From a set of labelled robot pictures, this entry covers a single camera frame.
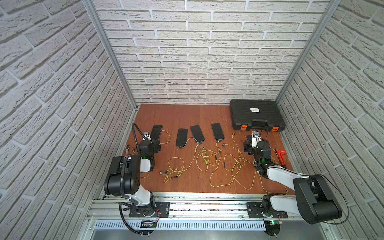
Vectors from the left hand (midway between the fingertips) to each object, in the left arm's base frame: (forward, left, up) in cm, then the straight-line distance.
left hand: (150, 138), depth 94 cm
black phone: (+8, -1, -4) cm, 9 cm away
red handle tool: (-9, -85, -2) cm, 85 cm away
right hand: (-4, -67, +5) cm, 68 cm away
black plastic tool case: (+20, -75, +3) cm, 77 cm away
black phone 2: (+4, -20, -4) cm, 21 cm away
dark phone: (+8, -45, -3) cm, 46 cm away
